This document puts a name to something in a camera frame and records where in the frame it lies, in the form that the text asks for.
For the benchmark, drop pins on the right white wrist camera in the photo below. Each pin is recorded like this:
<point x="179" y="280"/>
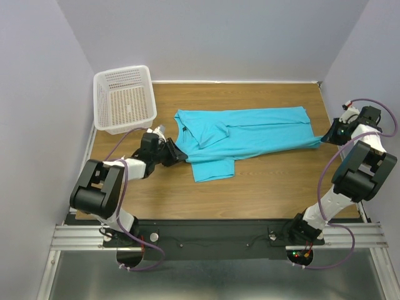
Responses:
<point x="350" y="113"/>

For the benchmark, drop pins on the white perforated plastic basket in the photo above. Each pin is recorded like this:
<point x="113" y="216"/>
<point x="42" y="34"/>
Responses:
<point x="123" y="99"/>

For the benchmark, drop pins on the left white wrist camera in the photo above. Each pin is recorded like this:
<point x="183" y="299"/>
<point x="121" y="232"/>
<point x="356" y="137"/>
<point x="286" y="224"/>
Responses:
<point x="160" y="130"/>

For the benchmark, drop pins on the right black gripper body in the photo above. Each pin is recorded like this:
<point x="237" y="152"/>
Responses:
<point x="342" y="136"/>

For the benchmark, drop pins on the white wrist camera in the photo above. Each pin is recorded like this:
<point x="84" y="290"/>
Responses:
<point x="160" y="130"/>
<point x="350" y="113"/>

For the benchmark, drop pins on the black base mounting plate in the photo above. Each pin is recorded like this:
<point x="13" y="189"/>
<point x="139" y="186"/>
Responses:
<point x="223" y="239"/>

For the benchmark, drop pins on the turquoise t-shirt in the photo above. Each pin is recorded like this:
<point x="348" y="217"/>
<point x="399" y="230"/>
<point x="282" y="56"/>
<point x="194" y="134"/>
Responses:
<point x="214" y="140"/>

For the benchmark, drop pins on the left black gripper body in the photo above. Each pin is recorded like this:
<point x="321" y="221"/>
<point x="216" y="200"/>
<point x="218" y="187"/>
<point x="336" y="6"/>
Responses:
<point x="157" y="156"/>

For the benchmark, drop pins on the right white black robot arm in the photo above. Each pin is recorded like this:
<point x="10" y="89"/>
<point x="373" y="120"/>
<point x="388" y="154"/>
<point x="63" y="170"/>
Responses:
<point x="358" y="178"/>

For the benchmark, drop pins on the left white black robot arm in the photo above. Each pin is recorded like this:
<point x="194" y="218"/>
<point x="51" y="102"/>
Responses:
<point x="102" y="185"/>

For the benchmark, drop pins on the aluminium extrusion frame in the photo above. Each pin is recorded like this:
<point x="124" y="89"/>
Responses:
<point x="352" y="249"/>

